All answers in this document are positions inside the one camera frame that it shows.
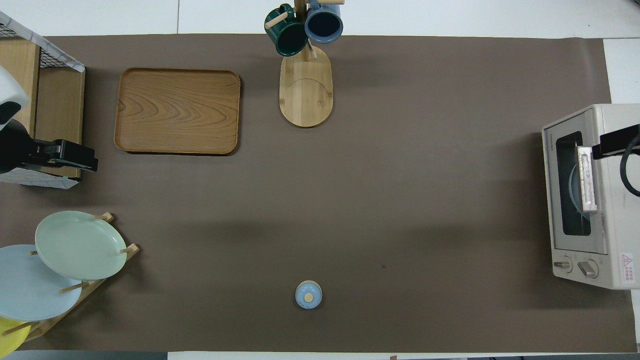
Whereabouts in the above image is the brown table mat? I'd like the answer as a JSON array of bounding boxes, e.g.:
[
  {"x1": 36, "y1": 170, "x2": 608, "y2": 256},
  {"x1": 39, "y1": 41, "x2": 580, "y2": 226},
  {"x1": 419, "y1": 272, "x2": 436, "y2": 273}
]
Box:
[{"x1": 0, "y1": 34, "x2": 638, "y2": 353}]

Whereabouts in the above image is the blue mug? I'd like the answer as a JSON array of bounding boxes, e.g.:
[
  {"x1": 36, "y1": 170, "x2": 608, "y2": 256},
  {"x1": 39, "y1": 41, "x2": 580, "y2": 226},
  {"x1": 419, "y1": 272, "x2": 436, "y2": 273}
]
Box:
[{"x1": 304, "y1": 0, "x2": 345, "y2": 45}]

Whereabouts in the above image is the cream toaster oven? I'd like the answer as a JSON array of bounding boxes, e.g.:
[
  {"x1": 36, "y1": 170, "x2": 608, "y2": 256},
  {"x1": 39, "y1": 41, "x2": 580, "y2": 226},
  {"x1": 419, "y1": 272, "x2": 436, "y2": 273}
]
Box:
[{"x1": 541, "y1": 103, "x2": 640, "y2": 290}]

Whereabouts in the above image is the dark green mug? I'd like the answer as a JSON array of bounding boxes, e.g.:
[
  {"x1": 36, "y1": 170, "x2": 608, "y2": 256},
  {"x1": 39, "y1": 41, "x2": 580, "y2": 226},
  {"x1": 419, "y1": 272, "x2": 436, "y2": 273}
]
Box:
[{"x1": 264, "y1": 4, "x2": 309, "y2": 57}]

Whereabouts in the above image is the oven glass door with handle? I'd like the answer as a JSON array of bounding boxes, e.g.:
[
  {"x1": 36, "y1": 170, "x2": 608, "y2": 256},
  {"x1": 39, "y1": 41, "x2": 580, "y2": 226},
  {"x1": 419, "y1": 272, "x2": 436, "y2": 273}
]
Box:
[{"x1": 541, "y1": 112, "x2": 609, "y2": 256}]

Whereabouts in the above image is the red warning sticker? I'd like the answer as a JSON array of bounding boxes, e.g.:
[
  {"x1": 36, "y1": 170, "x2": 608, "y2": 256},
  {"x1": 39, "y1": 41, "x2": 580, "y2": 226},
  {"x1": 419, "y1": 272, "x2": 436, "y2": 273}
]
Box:
[{"x1": 620, "y1": 252, "x2": 636, "y2": 285}]

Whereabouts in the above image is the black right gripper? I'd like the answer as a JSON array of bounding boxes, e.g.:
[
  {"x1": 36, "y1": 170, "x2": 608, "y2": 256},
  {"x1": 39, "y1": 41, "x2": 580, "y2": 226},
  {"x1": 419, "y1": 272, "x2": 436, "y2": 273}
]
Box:
[{"x1": 591, "y1": 124, "x2": 640, "y2": 161}]

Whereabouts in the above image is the light blue plate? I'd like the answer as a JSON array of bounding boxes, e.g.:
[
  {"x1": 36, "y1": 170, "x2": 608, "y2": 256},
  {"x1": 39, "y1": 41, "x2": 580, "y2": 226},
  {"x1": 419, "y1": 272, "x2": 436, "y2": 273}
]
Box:
[
  {"x1": 0, "y1": 244, "x2": 84, "y2": 322},
  {"x1": 568, "y1": 164, "x2": 584, "y2": 214}
]

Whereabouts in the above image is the wooden two-tier shelf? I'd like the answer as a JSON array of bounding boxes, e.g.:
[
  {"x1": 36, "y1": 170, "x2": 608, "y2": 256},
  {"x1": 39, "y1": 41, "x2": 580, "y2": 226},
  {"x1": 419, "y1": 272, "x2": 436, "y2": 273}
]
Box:
[{"x1": 0, "y1": 37, "x2": 86, "y2": 181}]

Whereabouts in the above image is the black wire basket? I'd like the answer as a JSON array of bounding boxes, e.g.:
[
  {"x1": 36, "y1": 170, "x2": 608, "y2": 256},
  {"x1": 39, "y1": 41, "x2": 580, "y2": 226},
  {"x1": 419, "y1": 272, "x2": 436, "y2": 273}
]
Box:
[{"x1": 0, "y1": 22, "x2": 61, "y2": 70}]

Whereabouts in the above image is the yellow plate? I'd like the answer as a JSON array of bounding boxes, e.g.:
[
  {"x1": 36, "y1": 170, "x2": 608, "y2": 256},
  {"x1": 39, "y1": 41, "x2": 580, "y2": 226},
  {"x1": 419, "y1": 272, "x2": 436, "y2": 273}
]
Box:
[{"x1": 0, "y1": 316, "x2": 32, "y2": 359}]

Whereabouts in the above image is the wooden mug tree stand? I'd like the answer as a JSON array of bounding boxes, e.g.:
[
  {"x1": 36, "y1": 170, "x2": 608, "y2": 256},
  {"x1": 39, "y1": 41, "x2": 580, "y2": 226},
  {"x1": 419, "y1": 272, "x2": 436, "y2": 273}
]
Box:
[{"x1": 265, "y1": 0, "x2": 346, "y2": 129}]

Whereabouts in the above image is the light green plate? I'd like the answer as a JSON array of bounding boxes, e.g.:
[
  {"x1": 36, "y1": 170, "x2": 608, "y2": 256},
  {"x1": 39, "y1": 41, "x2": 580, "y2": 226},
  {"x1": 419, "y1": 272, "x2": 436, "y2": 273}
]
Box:
[{"x1": 34, "y1": 210, "x2": 128, "y2": 281}]

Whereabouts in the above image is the wooden serving tray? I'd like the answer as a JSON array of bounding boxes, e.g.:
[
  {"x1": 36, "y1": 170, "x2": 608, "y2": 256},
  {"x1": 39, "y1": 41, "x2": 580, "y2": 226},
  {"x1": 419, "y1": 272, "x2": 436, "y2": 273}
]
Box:
[{"x1": 114, "y1": 67, "x2": 242, "y2": 156}]

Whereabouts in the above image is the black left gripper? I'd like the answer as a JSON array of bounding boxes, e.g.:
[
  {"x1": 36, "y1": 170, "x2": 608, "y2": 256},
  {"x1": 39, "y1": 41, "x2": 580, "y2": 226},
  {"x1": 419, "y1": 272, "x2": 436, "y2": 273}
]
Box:
[{"x1": 30, "y1": 139, "x2": 99, "y2": 174}]

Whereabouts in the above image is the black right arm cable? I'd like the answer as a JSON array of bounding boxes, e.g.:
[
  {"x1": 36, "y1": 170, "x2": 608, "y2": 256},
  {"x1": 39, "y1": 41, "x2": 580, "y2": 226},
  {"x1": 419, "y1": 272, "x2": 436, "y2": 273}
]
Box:
[{"x1": 619, "y1": 133, "x2": 640, "y2": 197}]

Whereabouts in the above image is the wooden plate rack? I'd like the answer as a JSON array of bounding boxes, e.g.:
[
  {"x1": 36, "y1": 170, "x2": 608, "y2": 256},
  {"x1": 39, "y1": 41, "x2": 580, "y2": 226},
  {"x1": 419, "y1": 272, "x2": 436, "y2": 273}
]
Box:
[{"x1": 0, "y1": 212, "x2": 141, "y2": 344}]

